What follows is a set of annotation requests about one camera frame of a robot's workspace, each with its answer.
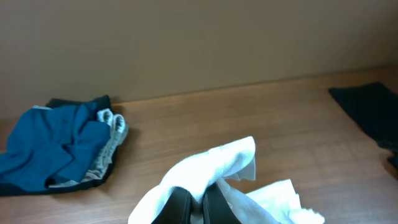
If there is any grey white-trimmed garment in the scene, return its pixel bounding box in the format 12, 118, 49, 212
49, 108, 129, 188

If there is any black trousers right side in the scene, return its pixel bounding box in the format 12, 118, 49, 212
328, 82, 397, 167

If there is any white t-shirt black print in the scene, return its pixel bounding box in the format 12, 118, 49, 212
128, 136, 325, 224

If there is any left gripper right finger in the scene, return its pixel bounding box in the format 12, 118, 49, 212
202, 183, 241, 224

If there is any blue button shirt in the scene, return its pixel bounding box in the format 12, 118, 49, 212
0, 101, 111, 192

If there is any black garment under pile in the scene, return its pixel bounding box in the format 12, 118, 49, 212
0, 95, 119, 197

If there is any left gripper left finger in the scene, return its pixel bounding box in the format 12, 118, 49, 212
152, 187, 192, 224

